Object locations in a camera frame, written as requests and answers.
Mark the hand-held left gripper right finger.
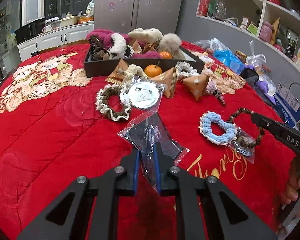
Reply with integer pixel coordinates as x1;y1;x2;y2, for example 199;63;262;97
153;142;279;240

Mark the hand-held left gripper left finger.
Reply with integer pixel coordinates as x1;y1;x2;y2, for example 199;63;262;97
16;151;140;240

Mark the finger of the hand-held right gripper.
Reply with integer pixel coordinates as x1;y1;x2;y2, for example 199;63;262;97
251;112;285;135

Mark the brown bead bracelet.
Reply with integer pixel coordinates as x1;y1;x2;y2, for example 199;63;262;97
227;107;265;150

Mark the clear bag with dark item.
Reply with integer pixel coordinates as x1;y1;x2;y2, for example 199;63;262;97
117;110;190;193

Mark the blue knitted scrunchie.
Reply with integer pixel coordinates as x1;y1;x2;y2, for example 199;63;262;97
199;111;237;145

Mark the tan triangular dotted packet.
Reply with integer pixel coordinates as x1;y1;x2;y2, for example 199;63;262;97
182;74;212;101
150;66;178;98

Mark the round mirror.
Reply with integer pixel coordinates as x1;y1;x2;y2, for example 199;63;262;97
120;76;165;112

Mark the brown cream frilled scrunchie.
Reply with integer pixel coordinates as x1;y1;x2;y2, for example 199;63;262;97
96;83;132;122

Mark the dark rectangular storage box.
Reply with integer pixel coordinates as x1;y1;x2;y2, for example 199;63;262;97
84;44;205;78

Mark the person's right hand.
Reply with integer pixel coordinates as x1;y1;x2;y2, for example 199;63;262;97
282;156;300;206

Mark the blue cardboard box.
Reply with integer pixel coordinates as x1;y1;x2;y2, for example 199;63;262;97
274;82;300;128

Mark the purple plush item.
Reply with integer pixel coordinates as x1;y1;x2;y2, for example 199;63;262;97
244;64;277;103

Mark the small clear plastic bag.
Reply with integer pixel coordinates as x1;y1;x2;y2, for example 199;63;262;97
227;127;257;164

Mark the black cloth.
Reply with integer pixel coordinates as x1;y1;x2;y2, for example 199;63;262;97
240;67;259;80

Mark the knotted clear plastic bag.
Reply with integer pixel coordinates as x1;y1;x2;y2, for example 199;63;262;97
245;40;268;68

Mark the blue plastic bag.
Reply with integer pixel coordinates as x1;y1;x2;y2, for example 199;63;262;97
212;50;245;74

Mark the white lace scrunchie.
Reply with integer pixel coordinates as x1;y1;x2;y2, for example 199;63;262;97
176;61;203;80

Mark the clear crumpled plastic bag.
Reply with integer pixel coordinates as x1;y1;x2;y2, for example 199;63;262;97
194;38;230;54

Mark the pink bag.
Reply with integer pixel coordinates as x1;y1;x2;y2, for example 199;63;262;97
259;21;274;42

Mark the green label card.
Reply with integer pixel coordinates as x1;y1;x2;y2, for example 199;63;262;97
247;21;258;35

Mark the tangerine with stem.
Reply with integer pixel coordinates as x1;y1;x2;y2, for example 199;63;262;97
144;64;163;78

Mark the tan triangular packet with figure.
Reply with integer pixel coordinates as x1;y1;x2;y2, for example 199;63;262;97
105;59;130;85

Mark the cream braided scrunchie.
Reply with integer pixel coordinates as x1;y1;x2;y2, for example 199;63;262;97
121;64;147;87

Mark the small magenta fluffy scrunchie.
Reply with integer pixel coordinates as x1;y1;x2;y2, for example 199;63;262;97
132;51;162;59

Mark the beige fluffy pompom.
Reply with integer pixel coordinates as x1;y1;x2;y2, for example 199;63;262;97
158;33;185;59

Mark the tan triangular striped packet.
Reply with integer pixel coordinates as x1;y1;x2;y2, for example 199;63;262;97
130;41;143;55
142;42;158;53

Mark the green box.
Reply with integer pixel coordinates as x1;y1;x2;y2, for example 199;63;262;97
207;0;219;19

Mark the white and black fluffy scrunchie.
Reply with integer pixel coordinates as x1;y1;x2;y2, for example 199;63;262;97
107;33;133;60

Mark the tall red box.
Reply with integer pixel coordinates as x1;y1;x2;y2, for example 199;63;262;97
197;0;213;17

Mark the dark brown hair claw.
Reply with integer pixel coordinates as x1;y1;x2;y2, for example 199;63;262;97
88;35;105;61

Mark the cream plush toy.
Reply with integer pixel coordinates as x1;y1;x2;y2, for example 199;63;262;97
127;27;163;43

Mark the large magenta fluffy scrunchie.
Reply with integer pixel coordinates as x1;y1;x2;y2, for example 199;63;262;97
86;29;130;49

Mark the white kitchen cabinet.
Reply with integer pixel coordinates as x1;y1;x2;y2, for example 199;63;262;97
17;21;95;62

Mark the silver double-door refrigerator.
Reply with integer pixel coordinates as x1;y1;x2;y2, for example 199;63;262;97
94;0;185;34

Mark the filled bag on counter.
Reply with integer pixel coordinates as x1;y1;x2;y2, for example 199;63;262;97
86;0;96;18

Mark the black microwave oven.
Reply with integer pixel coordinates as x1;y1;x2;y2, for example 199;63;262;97
15;20;47;44

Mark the white wall shelf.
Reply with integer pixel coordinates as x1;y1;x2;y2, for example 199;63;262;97
195;0;300;75

